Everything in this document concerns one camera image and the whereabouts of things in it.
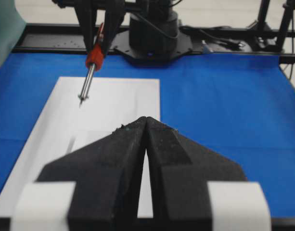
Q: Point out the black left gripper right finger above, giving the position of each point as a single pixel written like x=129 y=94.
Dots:
x=197 y=189

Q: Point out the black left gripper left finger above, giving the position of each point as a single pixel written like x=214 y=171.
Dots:
x=95 y=188

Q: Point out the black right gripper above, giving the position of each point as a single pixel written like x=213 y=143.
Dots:
x=114 y=16

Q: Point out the orange handled soldering iron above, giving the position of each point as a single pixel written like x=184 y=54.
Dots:
x=92 y=65

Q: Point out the blue table cloth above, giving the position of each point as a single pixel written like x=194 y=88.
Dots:
x=242 y=106

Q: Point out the white foam board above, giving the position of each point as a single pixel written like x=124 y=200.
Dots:
x=65 y=125

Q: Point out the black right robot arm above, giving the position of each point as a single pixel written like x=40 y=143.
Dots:
x=141 y=29

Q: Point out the green backdrop curtain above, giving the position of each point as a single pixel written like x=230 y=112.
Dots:
x=12 y=26

